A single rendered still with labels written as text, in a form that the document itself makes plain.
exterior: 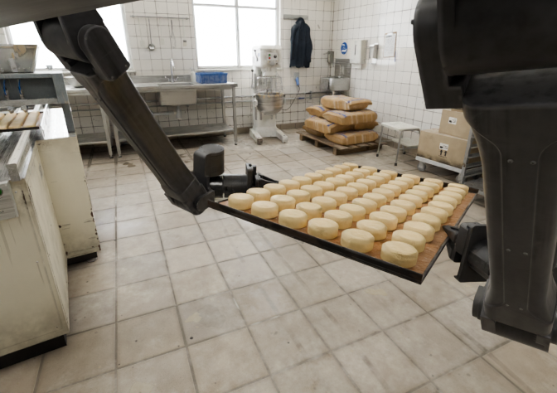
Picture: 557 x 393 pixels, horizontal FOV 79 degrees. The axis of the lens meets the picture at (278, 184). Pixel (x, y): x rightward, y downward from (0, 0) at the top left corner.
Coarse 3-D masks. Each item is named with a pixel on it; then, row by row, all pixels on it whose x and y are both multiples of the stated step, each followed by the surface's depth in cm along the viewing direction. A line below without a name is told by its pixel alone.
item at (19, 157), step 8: (40, 104) 264; (24, 136) 163; (32, 136) 181; (24, 144) 148; (16, 152) 137; (24, 152) 144; (16, 160) 126; (24, 160) 140; (8, 168) 120; (16, 168) 121; (24, 168) 136; (16, 176) 122
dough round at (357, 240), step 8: (344, 232) 52; (352, 232) 52; (360, 232) 53; (368, 232) 53; (344, 240) 51; (352, 240) 50; (360, 240) 50; (368, 240) 50; (352, 248) 50; (360, 248) 50; (368, 248) 50
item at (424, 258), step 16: (368, 192) 83; (336, 208) 69; (464, 208) 76; (352, 224) 61; (400, 224) 63; (448, 224) 65; (336, 240) 54; (384, 240) 55; (432, 240) 57; (432, 256) 51
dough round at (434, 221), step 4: (412, 216) 63; (416, 216) 62; (420, 216) 62; (424, 216) 62; (428, 216) 62; (432, 216) 63; (436, 216) 63; (412, 220) 63; (416, 220) 61; (420, 220) 61; (424, 220) 60; (428, 220) 61; (432, 220) 61; (436, 220) 61; (440, 220) 61; (432, 224) 60; (436, 224) 60; (440, 224) 61; (436, 228) 60
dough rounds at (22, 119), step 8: (24, 112) 217; (32, 112) 217; (0, 120) 190; (8, 120) 191; (16, 120) 190; (24, 120) 196; (32, 120) 190; (40, 120) 201; (0, 128) 172; (8, 128) 180; (16, 128) 175
